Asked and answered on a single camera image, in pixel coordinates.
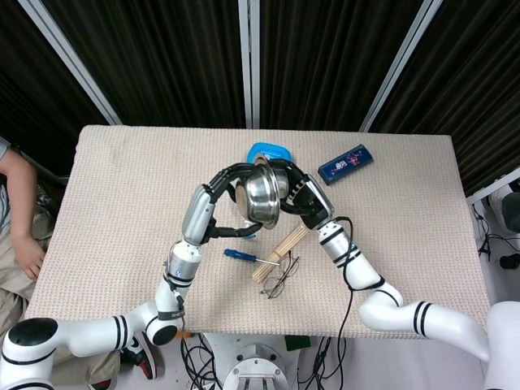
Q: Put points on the dark blue printed box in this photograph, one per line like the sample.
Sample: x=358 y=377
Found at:
x=345 y=164

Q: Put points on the white black machine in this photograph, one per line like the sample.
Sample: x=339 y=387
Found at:
x=508 y=207

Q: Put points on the grey shirt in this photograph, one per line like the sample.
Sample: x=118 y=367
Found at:
x=3 y=195

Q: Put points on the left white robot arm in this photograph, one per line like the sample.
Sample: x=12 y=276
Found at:
x=93 y=331

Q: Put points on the person's bare forearm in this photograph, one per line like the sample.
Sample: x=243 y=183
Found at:
x=18 y=195

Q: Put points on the black curtain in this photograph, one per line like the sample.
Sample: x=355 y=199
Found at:
x=479 y=81
x=24 y=81
x=325 y=53
x=162 y=53

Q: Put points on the thin black eyeglasses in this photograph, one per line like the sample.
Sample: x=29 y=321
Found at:
x=280 y=280

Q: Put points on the green box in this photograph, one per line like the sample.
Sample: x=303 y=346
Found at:
x=297 y=343

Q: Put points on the red black sneaker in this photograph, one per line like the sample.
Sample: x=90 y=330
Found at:
x=142 y=357
x=101 y=384

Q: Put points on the small black device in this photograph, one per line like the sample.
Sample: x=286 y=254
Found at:
x=510 y=261

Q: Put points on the bundle of wooden sticks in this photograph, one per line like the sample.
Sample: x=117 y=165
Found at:
x=280 y=252

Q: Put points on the orange block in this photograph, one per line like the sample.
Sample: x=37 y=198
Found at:
x=183 y=335

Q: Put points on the blue detergent bottle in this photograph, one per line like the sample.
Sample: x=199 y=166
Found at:
x=268 y=151

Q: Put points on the white frame post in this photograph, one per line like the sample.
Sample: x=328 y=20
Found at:
x=400 y=61
x=248 y=61
x=493 y=187
x=69 y=53

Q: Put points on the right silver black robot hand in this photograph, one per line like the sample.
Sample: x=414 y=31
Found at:
x=315 y=199

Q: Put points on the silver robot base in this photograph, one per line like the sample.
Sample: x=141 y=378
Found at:
x=256 y=369

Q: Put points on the beige woven tablecloth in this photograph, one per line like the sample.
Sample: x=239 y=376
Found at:
x=122 y=183

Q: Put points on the person's bare hand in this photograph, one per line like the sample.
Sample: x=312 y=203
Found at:
x=30 y=256

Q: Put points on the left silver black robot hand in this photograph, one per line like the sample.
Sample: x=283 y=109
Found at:
x=199 y=215

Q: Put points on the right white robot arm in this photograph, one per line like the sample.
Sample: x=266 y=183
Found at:
x=438 y=321

